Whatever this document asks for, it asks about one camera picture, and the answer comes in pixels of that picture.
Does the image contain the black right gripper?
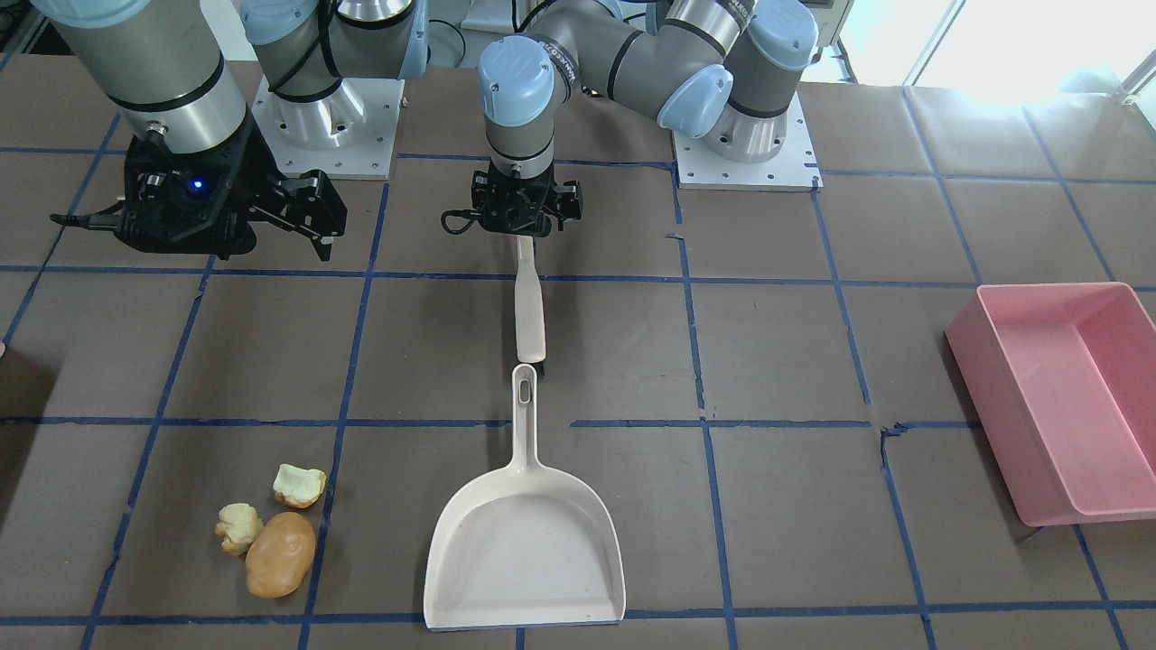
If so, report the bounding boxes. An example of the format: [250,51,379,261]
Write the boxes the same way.
[113,116,348,263]

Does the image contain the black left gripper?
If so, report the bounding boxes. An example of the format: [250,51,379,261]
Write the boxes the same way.
[470,164,583,237]

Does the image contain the beige hand brush black bristles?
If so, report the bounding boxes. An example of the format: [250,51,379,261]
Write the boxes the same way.
[516,236,546,365]

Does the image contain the beige plastic dustpan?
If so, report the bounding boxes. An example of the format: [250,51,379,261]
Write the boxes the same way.
[423,365,625,631]

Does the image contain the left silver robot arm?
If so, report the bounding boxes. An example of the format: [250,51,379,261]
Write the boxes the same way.
[442,1,820,237]

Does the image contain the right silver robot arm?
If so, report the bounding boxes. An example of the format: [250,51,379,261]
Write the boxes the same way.
[34,1,428,263]

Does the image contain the pink plastic bin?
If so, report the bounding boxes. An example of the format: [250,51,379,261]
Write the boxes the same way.
[946,283,1155,526]

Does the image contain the pale bread chunk with crust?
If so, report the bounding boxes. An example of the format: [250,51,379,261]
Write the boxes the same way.
[272,461,329,509]

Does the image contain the pale torn bread chunk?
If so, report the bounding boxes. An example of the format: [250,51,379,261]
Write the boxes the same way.
[214,503,264,557]

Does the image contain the brown potato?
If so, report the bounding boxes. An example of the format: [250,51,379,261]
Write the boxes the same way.
[245,514,314,599]

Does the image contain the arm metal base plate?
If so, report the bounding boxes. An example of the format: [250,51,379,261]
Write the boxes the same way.
[252,79,406,180]
[672,94,825,192]

